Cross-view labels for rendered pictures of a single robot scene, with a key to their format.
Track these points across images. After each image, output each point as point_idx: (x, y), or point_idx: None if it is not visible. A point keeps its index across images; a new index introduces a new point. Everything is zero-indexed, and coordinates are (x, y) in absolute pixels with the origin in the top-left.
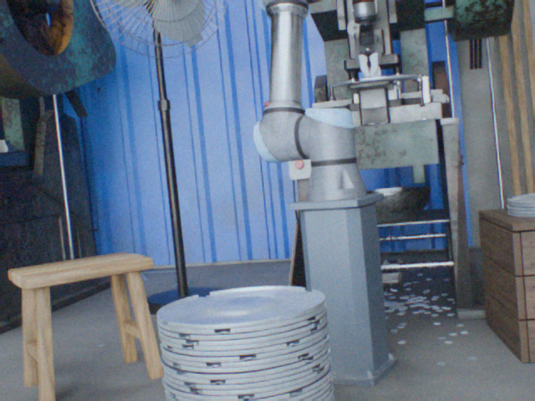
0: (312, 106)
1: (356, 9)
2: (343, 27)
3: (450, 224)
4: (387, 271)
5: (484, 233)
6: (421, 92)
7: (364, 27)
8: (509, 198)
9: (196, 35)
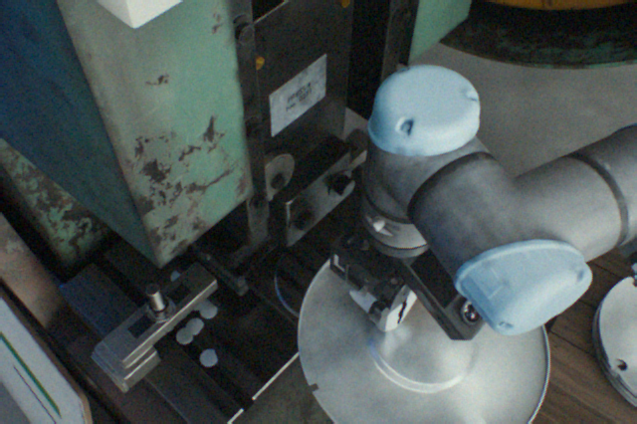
0: (123, 364)
1: (414, 236)
2: (262, 217)
3: None
4: None
5: (554, 403)
6: None
7: (429, 266)
8: (620, 374)
9: None
